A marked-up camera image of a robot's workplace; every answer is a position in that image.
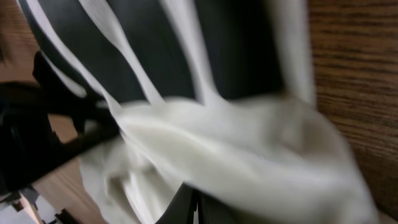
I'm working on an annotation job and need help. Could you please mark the white t-shirt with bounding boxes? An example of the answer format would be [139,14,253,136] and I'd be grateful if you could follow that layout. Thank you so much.
[19,1,379,223]

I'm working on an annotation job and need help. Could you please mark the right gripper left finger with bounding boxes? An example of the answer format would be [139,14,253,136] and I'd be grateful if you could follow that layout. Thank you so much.
[155,184,197,224]

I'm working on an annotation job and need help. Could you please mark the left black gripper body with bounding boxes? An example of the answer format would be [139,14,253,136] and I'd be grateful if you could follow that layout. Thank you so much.
[1,53,119,193]

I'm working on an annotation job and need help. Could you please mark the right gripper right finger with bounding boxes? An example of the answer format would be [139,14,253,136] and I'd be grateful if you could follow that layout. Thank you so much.
[198,192,239,224]

